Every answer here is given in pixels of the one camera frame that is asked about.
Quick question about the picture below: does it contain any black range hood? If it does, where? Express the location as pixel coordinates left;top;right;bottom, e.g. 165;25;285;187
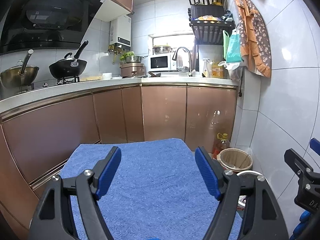
1;0;105;54

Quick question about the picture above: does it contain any chrome kitchen faucet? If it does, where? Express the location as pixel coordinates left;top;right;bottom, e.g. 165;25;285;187
172;47;193;77

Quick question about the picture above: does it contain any black wok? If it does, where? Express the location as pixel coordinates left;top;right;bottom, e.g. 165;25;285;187
49;40;89;80

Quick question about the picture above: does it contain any white rimmed trash bin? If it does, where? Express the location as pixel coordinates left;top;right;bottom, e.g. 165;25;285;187
237;170;263;209

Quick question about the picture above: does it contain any teal plastic bag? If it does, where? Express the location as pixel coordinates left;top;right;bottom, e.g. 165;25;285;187
226;29;242;63

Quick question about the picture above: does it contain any cooking oil bottle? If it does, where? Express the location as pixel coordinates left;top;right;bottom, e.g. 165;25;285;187
212;133;230;159

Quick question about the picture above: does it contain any wooden bucket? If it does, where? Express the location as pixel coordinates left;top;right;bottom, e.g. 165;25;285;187
217;148;253;173

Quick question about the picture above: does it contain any brown kitchen cabinet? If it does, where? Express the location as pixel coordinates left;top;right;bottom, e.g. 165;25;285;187
1;83;236;239

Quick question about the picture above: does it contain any yellow juice bottle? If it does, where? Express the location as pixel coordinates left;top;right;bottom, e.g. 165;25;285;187
212;61;224;79

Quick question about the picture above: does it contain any green potted vegetable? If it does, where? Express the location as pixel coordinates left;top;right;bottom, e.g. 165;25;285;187
120;51;135;61

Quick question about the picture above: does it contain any white microwave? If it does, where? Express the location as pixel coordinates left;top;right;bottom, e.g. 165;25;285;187
148;53;177;72

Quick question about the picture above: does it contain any brass pot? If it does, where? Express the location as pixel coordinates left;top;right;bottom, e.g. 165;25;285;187
1;49;39;89

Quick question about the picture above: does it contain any right blue white gloved hand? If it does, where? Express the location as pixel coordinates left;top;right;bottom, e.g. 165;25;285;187
289;211;312;240

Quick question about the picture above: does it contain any orange floral apron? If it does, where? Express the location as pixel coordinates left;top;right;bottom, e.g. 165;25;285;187
234;0;272;78

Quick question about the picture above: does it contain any brown rice cooker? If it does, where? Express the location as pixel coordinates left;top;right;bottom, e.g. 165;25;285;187
120;63;145;78

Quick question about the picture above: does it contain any blue towel mat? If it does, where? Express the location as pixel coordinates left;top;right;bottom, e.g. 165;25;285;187
58;138;243;240

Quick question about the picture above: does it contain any black dish rack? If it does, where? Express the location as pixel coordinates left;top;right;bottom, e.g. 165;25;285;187
188;0;235;45

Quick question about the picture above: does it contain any white water heater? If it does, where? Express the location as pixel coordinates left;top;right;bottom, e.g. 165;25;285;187
109;15;131;51

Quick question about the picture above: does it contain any white spray bottle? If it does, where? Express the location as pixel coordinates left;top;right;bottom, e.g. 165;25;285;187
202;58;211;77

